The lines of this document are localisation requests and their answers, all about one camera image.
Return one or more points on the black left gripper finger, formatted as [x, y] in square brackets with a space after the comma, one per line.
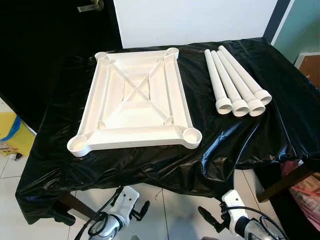
[141, 211]

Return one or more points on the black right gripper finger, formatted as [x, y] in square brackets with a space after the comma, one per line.
[208, 217]

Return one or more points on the white plastic table top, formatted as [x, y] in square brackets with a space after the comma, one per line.
[135, 125]

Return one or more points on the white plastic table leg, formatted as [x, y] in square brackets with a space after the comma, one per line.
[216, 82]
[247, 76]
[241, 84]
[228, 82]

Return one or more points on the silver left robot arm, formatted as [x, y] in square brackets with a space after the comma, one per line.
[102, 227]

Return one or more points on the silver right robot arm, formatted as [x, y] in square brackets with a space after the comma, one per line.
[255, 231]

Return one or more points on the brown wooden table brace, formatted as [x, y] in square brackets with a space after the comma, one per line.
[75, 205]
[287, 180]

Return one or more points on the black shiny tablecloth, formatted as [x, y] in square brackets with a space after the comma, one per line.
[240, 145]

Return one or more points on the pink plastic bag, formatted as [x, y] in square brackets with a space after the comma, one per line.
[305, 195]

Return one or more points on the yellow bag with blue band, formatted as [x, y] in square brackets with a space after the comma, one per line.
[15, 140]

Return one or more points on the black door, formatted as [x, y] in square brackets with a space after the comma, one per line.
[40, 50]

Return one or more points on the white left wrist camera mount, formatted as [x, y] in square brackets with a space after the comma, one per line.
[126, 200]

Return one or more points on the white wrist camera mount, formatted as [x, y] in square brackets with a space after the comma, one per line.
[234, 200]
[126, 200]

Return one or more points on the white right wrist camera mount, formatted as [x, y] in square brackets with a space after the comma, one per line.
[234, 200]

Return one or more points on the brown board white frame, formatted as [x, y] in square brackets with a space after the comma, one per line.
[311, 67]

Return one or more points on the dark grey door frame post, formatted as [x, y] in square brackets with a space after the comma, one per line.
[277, 20]

